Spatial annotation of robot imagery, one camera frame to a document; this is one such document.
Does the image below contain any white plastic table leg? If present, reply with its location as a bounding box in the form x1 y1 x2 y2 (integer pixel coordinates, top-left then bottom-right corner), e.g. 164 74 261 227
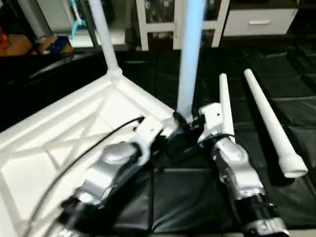
176 0 207 125
244 69 309 179
87 0 123 78
218 73 237 144

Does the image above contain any white plastic table top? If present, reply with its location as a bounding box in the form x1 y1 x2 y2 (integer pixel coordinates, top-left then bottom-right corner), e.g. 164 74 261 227
0 69 184 237

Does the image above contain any white drawer cabinet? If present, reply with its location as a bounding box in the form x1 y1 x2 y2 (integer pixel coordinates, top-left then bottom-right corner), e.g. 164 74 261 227
135 0 233 52
223 8 300 37

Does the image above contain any black work mat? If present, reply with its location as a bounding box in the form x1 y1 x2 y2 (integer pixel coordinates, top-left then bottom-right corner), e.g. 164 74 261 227
0 42 316 235

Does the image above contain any light blue hanger hook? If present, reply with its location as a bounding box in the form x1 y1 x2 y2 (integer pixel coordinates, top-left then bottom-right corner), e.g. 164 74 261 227
69 0 87 40

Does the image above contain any small blue box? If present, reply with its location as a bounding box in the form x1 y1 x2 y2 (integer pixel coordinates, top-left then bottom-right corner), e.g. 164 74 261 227
39 35 75 55

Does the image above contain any cardboard box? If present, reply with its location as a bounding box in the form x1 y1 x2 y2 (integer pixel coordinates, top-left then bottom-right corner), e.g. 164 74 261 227
0 33 35 57

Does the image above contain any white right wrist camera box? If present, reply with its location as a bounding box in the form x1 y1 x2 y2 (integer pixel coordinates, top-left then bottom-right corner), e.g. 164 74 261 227
197 102 224 145

